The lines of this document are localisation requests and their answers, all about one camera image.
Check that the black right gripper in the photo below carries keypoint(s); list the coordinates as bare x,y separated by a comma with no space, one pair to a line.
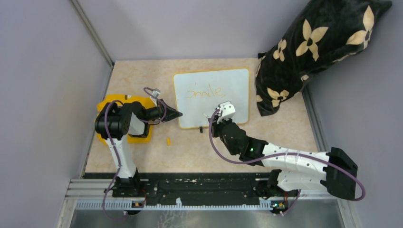
215,126

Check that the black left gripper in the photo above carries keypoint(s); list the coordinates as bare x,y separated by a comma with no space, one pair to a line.
171,113

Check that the white whiteboard yellow rim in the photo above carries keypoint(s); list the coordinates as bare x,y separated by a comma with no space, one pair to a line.
201,92

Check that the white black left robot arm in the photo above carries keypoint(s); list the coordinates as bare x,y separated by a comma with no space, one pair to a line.
126,175

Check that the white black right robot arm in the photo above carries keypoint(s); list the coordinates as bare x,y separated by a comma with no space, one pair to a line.
333,171

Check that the yellow folded cloth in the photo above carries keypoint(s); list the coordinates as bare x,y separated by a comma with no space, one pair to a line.
125,117

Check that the black floral pillow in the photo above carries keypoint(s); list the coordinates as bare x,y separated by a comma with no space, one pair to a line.
323,33

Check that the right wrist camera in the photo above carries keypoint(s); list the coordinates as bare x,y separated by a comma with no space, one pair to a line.
226,111

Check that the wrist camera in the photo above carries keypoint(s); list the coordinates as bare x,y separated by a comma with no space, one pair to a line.
226,111
154,95

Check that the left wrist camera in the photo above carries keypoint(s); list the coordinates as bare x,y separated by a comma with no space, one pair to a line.
154,95

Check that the aluminium frame post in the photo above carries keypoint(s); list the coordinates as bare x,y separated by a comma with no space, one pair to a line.
91,31

